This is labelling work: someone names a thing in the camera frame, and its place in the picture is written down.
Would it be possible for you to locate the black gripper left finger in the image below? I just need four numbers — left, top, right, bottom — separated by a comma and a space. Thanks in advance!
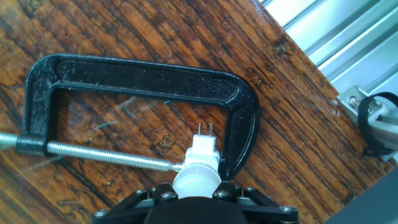
91, 182, 180, 224

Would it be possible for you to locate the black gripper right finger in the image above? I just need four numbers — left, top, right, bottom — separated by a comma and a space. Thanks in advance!
212, 182, 300, 224

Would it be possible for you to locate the white plug-in lamp socket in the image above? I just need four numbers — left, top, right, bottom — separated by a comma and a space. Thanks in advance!
182, 122, 221, 171

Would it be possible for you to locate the black C-clamp with steel screw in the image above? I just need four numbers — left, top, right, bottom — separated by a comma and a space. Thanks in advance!
0, 53, 261, 183

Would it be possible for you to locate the brown wooden board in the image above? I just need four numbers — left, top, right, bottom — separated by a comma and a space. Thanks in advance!
0, 0, 396, 224

